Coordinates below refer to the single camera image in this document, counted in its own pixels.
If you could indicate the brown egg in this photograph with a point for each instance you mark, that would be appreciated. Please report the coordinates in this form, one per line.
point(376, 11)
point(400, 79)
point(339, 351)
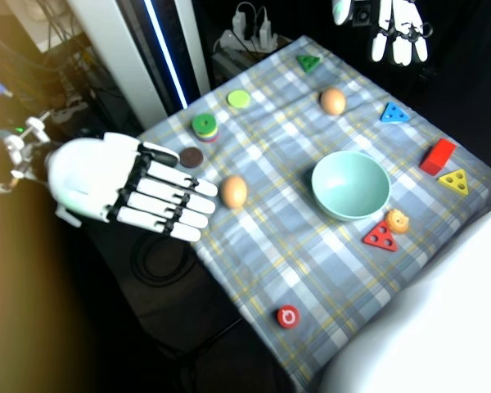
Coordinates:
point(332, 101)
point(233, 192)

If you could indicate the mint green bowl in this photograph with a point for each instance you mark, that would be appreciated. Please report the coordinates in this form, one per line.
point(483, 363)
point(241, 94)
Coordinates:
point(352, 192)

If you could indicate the green sandwich cookie toy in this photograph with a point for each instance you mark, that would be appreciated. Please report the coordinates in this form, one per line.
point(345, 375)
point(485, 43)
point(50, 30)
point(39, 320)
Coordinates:
point(238, 99)

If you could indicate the red rectangular block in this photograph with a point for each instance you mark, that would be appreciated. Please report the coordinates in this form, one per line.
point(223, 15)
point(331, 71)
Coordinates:
point(437, 157)

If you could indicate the red triangle block with holes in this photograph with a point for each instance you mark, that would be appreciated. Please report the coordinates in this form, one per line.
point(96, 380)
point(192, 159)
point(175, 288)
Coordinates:
point(380, 238)

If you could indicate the blue plaid cloth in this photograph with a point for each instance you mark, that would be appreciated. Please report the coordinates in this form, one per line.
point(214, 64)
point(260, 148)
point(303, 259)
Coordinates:
point(270, 245)

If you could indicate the red cylinder with white letter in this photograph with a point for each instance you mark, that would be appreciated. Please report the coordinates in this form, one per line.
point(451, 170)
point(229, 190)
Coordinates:
point(287, 317)

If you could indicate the blue triangle block with holes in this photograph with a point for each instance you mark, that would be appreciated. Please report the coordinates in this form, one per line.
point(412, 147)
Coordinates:
point(394, 114)

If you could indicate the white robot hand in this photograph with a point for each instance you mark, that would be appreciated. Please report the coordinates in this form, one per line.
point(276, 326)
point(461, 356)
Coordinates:
point(402, 51)
point(86, 176)

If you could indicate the white blurred housing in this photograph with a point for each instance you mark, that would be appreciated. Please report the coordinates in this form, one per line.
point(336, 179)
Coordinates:
point(433, 327)

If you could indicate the orange lion toy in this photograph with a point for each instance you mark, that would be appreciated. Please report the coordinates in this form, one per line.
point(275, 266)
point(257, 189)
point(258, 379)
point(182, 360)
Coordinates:
point(397, 221)

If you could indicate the yellow triangle block with holes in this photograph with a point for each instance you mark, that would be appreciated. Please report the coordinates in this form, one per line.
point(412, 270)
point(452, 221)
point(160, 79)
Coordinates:
point(454, 183)

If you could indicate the white charger plug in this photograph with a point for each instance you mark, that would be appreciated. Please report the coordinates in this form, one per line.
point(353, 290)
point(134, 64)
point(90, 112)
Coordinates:
point(266, 34)
point(239, 18)

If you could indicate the white power strip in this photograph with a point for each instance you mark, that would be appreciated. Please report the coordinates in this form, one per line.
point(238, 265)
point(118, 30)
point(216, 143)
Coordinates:
point(233, 41)

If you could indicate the brown sandwich cookie toy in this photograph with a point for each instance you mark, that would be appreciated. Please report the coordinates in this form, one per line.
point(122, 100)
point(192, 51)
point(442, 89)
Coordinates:
point(191, 157)

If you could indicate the green triangle block with holes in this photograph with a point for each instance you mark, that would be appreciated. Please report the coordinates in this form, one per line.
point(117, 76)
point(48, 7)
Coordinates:
point(309, 62)

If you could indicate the white pillar with blue light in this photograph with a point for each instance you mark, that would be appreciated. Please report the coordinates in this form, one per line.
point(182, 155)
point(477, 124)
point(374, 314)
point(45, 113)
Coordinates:
point(106, 49)

